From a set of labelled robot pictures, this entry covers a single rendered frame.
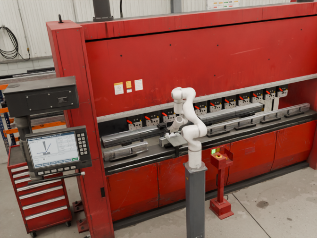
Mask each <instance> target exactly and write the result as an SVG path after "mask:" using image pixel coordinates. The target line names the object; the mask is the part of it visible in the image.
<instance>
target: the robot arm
mask: <svg viewBox="0 0 317 238"><path fill-rule="evenodd" d="M195 95H196V92H195V90H194V89H193V88H181V87H177V88H175V89H173V90H172V92H171V96H172V98H173V99H174V113H176V114H182V115H183V117H180V116H177V117H176V118H175V120H174V122H173V124H172V126H171V127H170V128H169V130H168V131H167V132H168V133H169V135H170V134H171V133H172V132H174V134H175V133H176V132H177V131H178V130H179V127H180V126H181V125H184V124H187V122H188V120H189V121H191V122H192V123H194V125H189V126H185V127H183V128H182V130H181V135H182V137H183V138H184V139H185V140H186V141H187V143H188V154H189V161H188V162H186V164H185V168H186V169H187V170H189V171H201V170H203V169H204V168H205V163H204V162H202V161H201V142H200V141H198V140H194V139H193V138H198V137H203V136H205V135H206V134H207V127H206V126H205V124H204V123H203V122H202V121H201V120H200V119H199V118H198V117H197V116H196V114H195V111H194V108H193V104H192V102H193V100H194V98H195ZM183 99H187V101H186V102H185V103H184V104H183Z"/></svg>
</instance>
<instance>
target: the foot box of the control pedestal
mask: <svg viewBox="0 0 317 238"><path fill-rule="evenodd" d="M215 200H217V197H216V198H213V199H211V200H210V207H209V209H210V210H211V211H212V212H213V213H214V214H215V215H216V216H217V217H218V218H219V219H221V220H222V219H224V218H227V217H229V216H231V215H234V213H233V212H232V211H231V204H230V203H229V202H228V201H227V200H226V199H224V198H223V200H224V201H225V202H226V203H224V204H221V205H218V204H217V203H216V202H215Z"/></svg>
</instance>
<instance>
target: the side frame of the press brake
mask: <svg viewBox="0 0 317 238"><path fill-rule="evenodd" d="M58 22H59V21H49V22H46V27H47V32H48V37H49V42H50V48H51V53H52V57H53V62H54V67H55V72H56V77H57V78H58V77H69V76H75V79H76V85H77V90H78V96H79V108H77V109H69V110H63V113H64V117H65V122H66V127H67V128H71V127H77V126H83V125H86V131H87V136H88V142H89V148H90V153H91V159H92V167H87V168H82V169H80V171H81V172H83V171H85V175H81V176H76V179H77V183H78V188H79V193H80V197H81V200H82V204H83V209H84V213H85V216H86V220H87V223H88V227H89V232H90V236H91V238H115V235H114V229H113V223H112V217H111V210H110V204H109V197H108V189H107V183H106V176H105V170H104V163H103V157H102V151H101V145H100V136H99V130H98V123H97V117H96V110H95V104H94V98H93V92H92V83H91V77H90V70H89V64H88V58H87V51H86V45H85V39H84V32H83V27H82V26H80V25H79V24H77V23H75V22H73V21H71V20H62V22H64V23H58Z"/></svg>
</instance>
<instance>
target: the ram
mask: <svg viewBox="0 0 317 238"><path fill-rule="evenodd" d="M85 45H86V51H87V58H88V64H89V70H90V77H91V83H92V92H93V98H94V104H95V110H96V117H101V116H106V115H111V114H116V113H121V112H125V111H132V110H136V109H141V108H146V107H151V106H156V105H161V104H166V103H171V102H174V99H173V98H172V96H171V92H172V90H173V89H175V88H177V87H181V88H193V89H194V90H195V92H196V95H195V98H196V97H201V96H206V95H211V94H217V93H222V92H227V91H231V90H236V89H241V88H246V87H251V86H256V85H262V84H267V83H272V82H276V81H281V80H286V79H291V78H296V77H302V76H307V75H312V74H317V15H312V16H303V17H292V18H283V19H275V20H267V21H258V22H250V23H242V24H233V25H222V26H214V27H205V28H197V29H188V30H180V31H172V32H163V33H155V34H143V35H135V36H127V37H118V38H110V39H101V40H93V41H85ZM313 78H317V76H312V77H307V78H303V79H298V80H293V81H289V82H284V83H279V84H274V85H268V86H263V87H258V88H254V89H249V90H244V91H239V92H235V93H228V94H224V95H219V96H214V97H209V98H205V99H200V100H195V101H193V102H192V103H196V102H202V101H207V100H212V99H216V98H221V97H226V96H230V95H235V94H241V93H246V92H250V91H255V90H260V89H264V88H269V87H274V86H279V85H284V84H289V83H294V82H299V81H303V80H308V79H313ZM139 79H142V84H143V90H138V91H136V90H135V84H134V81H135V80H139ZM127 81H131V87H130V88H126V82H127ZM121 82H122V83H123V92H124V93H121V94H115V87H114V84H116V83H121ZM127 89H132V91H131V92H128V93H127ZM173 107H174V105H170V106H165V107H160V108H155V109H151V110H145V111H140V112H135V113H130V114H126V115H121V116H116V117H111V118H107V119H100V120H97V123H99V122H104V121H109V120H113V119H119V118H124V117H129V116H133V115H138V114H143V113H147V112H152V111H158V110H163V109H168V108H173Z"/></svg>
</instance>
